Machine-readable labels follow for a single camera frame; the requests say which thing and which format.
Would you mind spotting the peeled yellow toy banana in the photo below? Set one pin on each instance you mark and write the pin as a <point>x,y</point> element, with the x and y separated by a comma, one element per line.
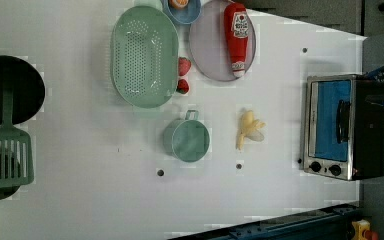
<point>249,127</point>

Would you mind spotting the teal green mug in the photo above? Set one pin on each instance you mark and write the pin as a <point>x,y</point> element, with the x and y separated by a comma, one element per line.
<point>187,139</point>

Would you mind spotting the small red strawberry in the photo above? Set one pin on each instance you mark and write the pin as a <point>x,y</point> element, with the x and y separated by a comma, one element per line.
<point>182,86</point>

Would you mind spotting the large red strawberry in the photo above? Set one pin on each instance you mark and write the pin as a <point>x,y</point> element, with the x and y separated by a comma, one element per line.
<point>184,65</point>

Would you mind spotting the grey round plate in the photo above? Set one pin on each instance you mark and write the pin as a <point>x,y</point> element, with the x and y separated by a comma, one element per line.
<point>208,45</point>

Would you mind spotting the green oval colander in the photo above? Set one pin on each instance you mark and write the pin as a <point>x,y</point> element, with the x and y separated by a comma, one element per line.
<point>144,57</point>

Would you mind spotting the blue small bowl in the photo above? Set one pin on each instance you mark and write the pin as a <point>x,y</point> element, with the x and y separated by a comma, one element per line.
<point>184,16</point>

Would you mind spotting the red ketchup bottle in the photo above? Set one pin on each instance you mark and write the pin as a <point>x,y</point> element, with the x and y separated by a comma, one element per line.
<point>236,29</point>

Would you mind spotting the orange toy fruit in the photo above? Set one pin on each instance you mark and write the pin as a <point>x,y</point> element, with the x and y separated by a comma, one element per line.
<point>178,4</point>

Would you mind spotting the silver black toaster oven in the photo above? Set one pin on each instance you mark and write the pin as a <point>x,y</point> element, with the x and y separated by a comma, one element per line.
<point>344,127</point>

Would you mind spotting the black round pan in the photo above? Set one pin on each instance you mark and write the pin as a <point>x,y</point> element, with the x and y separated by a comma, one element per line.
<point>28,89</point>

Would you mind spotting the green slotted spatula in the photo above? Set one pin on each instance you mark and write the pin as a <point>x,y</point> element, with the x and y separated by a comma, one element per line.
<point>16,162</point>

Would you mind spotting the yellow red button box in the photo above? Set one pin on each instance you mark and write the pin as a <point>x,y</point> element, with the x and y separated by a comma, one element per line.
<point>363,231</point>

